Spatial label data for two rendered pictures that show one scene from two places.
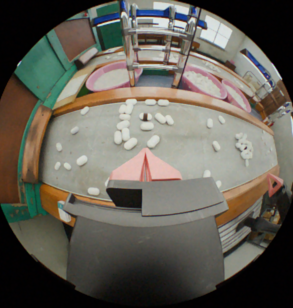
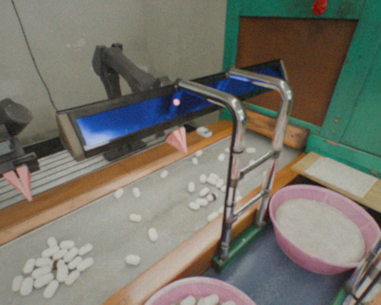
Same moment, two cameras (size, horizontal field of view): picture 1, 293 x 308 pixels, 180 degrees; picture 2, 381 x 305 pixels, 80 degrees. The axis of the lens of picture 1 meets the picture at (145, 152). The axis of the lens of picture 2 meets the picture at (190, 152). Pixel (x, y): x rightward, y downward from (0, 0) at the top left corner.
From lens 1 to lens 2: 0.69 m
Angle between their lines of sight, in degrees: 68
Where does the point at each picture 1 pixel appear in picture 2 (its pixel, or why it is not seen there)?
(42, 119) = (287, 135)
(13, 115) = (297, 96)
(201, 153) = (149, 206)
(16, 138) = (277, 104)
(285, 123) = not seen: outside the picture
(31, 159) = (253, 121)
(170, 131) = (187, 203)
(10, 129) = not seen: hidden behind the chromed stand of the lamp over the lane
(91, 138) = not seen: hidden behind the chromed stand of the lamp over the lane
